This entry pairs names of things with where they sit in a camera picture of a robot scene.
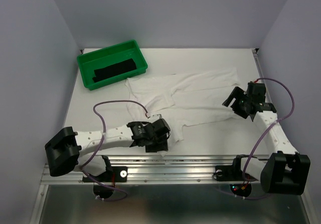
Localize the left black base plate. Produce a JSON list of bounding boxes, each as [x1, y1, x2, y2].
[[85, 166, 128, 183]]

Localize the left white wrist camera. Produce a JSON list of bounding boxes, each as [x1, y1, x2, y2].
[[146, 113, 162, 122]]

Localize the aluminium frame rail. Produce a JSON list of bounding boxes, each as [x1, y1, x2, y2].
[[40, 154, 307, 184]]

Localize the black rolled t shirt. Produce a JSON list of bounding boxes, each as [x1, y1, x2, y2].
[[92, 58, 137, 82]]

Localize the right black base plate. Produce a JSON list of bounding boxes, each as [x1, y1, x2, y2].
[[213, 162, 263, 182]]

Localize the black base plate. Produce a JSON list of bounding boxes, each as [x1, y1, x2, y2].
[[85, 166, 128, 183], [213, 162, 263, 182]]

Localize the white t shirt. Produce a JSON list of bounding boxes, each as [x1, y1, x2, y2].
[[125, 68, 240, 150]]

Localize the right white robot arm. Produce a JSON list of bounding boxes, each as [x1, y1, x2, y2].
[[213, 78, 310, 198]]

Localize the green plastic bin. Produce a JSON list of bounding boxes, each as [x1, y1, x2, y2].
[[77, 40, 148, 90]]

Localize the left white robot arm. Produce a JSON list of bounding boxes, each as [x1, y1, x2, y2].
[[45, 118, 171, 181]]

